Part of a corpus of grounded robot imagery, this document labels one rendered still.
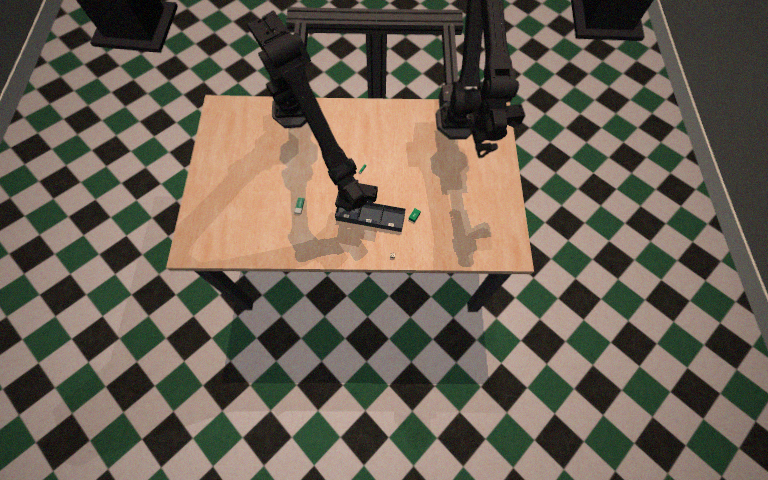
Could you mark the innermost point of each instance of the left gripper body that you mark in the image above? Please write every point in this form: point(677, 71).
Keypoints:
point(478, 132)

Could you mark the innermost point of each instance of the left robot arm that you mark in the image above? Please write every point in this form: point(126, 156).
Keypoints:
point(485, 17)

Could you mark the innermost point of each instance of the dark grey rack of bins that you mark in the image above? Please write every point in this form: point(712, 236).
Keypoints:
point(374, 215)

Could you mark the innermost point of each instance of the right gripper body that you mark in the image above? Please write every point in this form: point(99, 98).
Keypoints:
point(340, 201)

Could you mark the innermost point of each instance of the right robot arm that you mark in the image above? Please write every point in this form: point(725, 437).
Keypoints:
point(283, 50)

